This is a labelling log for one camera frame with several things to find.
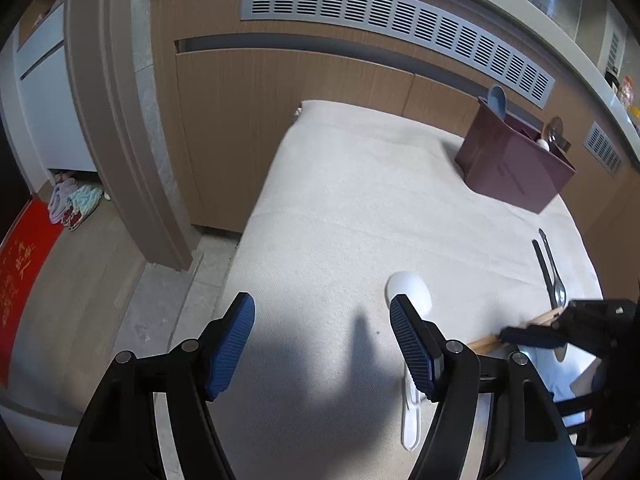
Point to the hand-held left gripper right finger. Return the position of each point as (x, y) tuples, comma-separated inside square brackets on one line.
[(412, 345)]

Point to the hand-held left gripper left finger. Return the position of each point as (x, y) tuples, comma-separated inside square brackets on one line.
[(230, 345)]

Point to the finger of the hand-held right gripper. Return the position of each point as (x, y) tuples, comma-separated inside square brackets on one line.
[(530, 336), (585, 315)]

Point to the large white spoon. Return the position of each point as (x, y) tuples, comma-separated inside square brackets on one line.
[(410, 287)]

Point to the maroon plastic utensil holder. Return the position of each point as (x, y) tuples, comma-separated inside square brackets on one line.
[(510, 170)]

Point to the small white spoon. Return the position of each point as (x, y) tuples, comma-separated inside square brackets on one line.
[(542, 145)]

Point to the blue-grey spoon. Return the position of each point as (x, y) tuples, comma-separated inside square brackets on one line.
[(497, 100)]

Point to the person's light blue clothing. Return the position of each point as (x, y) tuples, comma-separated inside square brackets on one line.
[(555, 375)]

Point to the cream tablecloth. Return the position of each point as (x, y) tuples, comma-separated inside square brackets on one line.
[(350, 210)]

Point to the short grey vent grille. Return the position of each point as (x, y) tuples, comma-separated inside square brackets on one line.
[(602, 147)]

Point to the red patterned slipper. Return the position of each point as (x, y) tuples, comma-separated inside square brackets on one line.
[(74, 221)]

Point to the green slipper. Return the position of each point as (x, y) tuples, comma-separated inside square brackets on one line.
[(86, 197)]

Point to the red jar with yellow lid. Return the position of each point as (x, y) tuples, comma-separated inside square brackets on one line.
[(636, 113)]

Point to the red doormat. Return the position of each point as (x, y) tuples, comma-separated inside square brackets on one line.
[(25, 270)]

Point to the wooden cabinet front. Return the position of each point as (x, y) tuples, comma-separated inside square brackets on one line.
[(300, 135)]

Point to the clear bottle with orange cap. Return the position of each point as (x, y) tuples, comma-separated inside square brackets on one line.
[(626, 91)]

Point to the dark sauce bottle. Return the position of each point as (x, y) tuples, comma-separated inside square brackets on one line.
[(611, 79)]

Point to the white slotted vent strip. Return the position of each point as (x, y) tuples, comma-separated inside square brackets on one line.
[(612, 52)]

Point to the white storage cabinet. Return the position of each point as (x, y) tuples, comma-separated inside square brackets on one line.
[(50, 100)]

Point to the long grey vent grille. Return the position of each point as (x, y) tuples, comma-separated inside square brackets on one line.
[(400, 30)]

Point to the taupe door frame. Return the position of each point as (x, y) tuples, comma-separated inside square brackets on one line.
[(115, 110)]

